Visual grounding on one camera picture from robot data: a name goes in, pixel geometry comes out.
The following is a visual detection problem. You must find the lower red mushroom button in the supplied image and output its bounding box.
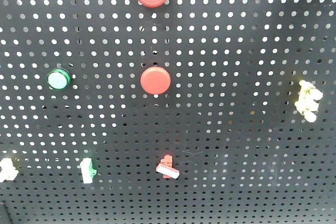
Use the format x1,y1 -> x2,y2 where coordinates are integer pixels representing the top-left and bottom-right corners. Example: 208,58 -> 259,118
140,67 -> 171,94

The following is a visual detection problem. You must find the black perforated pegboard panel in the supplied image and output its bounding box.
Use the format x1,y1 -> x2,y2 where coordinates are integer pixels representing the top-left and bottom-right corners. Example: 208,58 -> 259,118
1,0 -> 335,223

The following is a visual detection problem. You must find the green round push button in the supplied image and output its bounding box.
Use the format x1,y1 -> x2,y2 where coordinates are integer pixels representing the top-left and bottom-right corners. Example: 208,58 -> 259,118
47,68 -> 71,90

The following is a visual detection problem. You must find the red-white rocker switch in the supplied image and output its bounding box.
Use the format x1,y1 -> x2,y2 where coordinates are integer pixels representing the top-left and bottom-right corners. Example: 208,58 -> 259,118
156,155 -> 180,179

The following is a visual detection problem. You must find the green-white rocker switch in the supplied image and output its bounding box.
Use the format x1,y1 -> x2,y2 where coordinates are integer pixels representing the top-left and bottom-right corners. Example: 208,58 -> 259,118
80,158 -> 97,184

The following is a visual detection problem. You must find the yellow knob switch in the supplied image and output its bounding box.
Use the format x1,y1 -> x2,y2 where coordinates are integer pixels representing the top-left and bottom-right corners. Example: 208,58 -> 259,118
295,80 -> 323,123

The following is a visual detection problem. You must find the yellow-white rocker switch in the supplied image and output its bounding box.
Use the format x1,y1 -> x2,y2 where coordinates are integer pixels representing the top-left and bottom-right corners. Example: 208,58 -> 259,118
0,158 -> 19,183

